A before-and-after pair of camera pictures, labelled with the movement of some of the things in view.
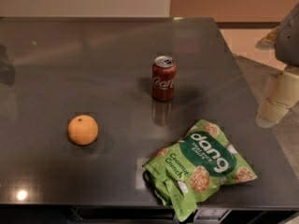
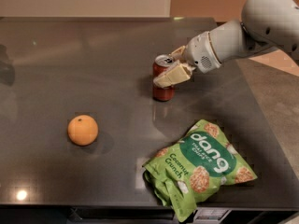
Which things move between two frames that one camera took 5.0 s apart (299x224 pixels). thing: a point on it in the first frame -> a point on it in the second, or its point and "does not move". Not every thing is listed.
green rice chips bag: x=181 y=175 does not move
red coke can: x=163 y=78 does not move
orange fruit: x=82 y=130 does not move
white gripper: x=288 y=41 -> x=198 y=52
